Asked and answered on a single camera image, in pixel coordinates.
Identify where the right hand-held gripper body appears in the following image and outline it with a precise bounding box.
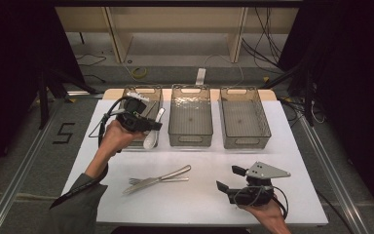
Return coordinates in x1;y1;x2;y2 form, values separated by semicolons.
225;161;292;208

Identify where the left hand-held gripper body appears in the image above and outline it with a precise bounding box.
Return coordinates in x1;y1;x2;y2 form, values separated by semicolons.
115;91;155;133

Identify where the white plastic spoon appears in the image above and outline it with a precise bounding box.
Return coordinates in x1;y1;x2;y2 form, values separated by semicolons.
142;107;166;151

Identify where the clear grey plastic bin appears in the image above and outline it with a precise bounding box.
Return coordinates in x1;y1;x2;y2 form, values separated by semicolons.
218;86;272;150
111;85;164;151
168;83;214;148

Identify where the metal fork and knife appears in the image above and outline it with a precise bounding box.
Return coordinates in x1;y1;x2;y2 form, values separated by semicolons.
122;164;193;196

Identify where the person's right hand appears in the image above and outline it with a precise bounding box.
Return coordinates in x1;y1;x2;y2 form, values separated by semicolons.
240;196;292;234

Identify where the person's left hand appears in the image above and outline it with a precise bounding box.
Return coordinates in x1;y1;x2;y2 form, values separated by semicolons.
100;119;144;156

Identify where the yellow tape roll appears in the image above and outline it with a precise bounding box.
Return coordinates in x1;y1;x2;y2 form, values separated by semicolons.
131;66;149;80

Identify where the white power strip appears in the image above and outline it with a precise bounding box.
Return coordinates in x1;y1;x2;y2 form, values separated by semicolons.
195;67;207;86

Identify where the black metal stand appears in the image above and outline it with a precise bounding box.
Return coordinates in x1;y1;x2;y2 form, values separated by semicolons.
261;61;317;128
37;68;99;131

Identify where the wooden shelf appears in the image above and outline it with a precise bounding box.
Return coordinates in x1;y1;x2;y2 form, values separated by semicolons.
55;7;300;64

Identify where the left hand-held gripper cable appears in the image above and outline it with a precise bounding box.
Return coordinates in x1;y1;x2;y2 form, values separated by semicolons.
88;97;128;154

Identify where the hand-held gripper cable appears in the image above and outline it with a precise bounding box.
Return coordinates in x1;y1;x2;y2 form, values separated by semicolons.
88;97;128;154
233;184;290;220

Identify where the right hand-held gripper cable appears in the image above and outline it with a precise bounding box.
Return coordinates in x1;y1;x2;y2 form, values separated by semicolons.
233;184;290;220

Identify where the thin black floor cable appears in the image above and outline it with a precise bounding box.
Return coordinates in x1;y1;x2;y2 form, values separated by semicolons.
75;53;108;68

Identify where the aluminium floor rail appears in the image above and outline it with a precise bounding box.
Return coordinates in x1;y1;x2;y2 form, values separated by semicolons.
0;97;66;234
296;113;368;234

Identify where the thin white cable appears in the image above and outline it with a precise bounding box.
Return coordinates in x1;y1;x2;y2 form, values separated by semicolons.
204;53;245;88

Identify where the black cable bundle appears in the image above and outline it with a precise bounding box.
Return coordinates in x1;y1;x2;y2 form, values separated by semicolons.
242;7;284;71

